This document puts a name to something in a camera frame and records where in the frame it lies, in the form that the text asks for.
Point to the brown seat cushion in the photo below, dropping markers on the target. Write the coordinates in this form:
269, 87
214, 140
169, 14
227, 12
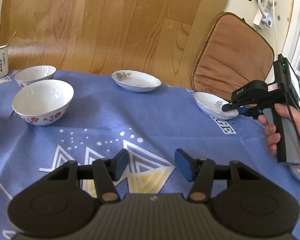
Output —
233, 54

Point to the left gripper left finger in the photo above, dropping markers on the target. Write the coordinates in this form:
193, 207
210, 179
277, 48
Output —
104, 172

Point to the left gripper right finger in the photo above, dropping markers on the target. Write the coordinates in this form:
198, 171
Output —
202, 172

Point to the white power adapter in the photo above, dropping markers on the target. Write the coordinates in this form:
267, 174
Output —
263, 18

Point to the spoon in mug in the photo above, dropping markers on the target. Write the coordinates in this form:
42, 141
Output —
11, 38

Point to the blue printed tablecloth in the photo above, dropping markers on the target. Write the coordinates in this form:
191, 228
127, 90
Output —
104, 118

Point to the red-flower bowl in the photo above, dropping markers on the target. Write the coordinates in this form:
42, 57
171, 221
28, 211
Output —
34, 74
43, 102

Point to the person's right hand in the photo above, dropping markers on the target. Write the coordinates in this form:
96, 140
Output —
272, 137

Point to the floral plate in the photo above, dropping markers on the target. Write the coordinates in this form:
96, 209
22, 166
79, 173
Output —
212, 105
135, 81

